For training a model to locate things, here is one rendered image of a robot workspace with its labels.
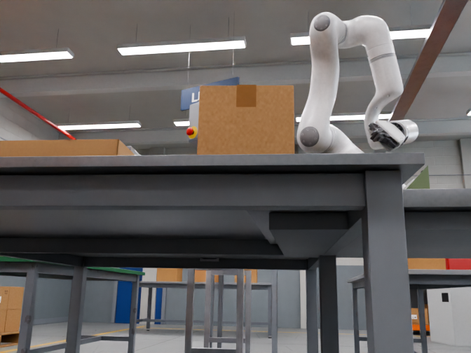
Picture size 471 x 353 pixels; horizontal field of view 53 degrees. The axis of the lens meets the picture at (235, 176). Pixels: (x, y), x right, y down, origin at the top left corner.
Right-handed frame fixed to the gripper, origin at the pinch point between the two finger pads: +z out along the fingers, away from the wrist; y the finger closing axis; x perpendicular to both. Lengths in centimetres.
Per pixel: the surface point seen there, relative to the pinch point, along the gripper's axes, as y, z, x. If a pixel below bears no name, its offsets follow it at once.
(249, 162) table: -3, 75, 2
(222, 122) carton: 22, 46, -12
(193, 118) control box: 76, -28, -59
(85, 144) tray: 20, 86, -14
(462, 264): -87, -540, -192
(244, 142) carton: 14.0, 44.4, -11.6
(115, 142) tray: 16, 84, -11
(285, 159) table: -7, 72, 6
